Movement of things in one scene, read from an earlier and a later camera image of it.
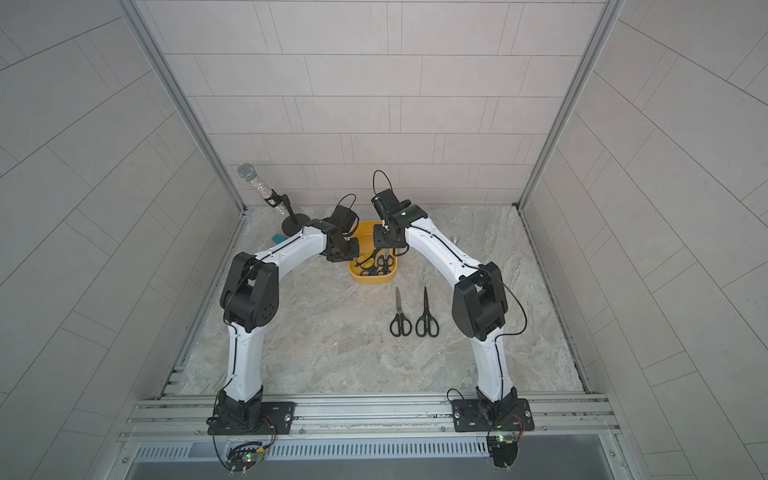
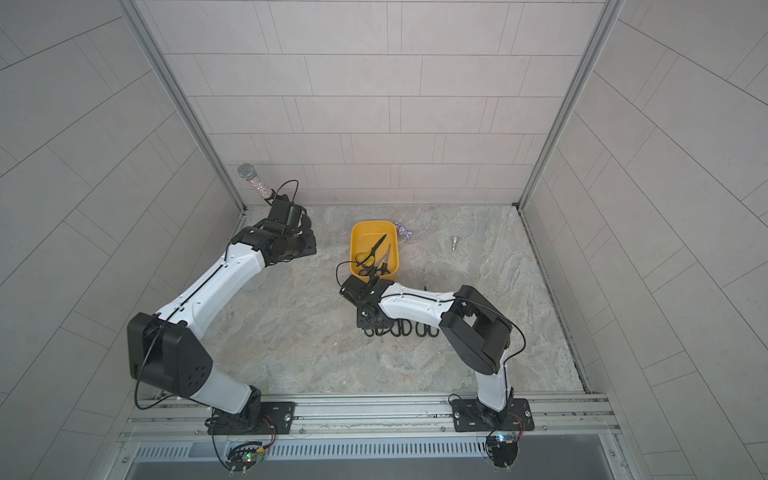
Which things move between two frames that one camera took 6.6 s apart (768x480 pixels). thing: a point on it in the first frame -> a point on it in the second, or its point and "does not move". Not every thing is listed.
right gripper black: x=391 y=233 -> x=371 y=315
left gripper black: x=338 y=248 -> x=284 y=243
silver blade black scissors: x=400 y=324 does not move
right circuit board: x=504 y=450 does not move
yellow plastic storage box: x=367 y=258 does not move
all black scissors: x=427 y=324 does not move
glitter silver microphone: x=249 y=172 does not move
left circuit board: x=243 y=458 does not move
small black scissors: x=380 y=270 -> x=377 y=333
